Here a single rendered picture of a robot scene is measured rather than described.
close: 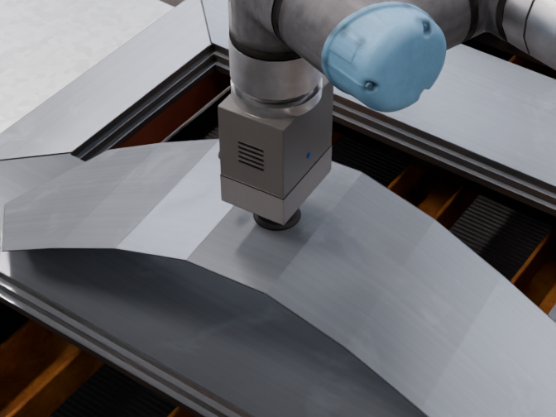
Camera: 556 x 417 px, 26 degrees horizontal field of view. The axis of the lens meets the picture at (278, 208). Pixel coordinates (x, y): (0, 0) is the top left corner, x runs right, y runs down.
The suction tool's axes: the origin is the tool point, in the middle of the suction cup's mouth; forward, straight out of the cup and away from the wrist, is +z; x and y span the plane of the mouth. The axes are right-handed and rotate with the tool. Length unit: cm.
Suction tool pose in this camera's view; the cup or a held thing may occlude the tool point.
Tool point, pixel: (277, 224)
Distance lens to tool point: 109.2
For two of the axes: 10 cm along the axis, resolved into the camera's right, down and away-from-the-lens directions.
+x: 8.6, 3.4, -3.8
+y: -5.1, 5.8, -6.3
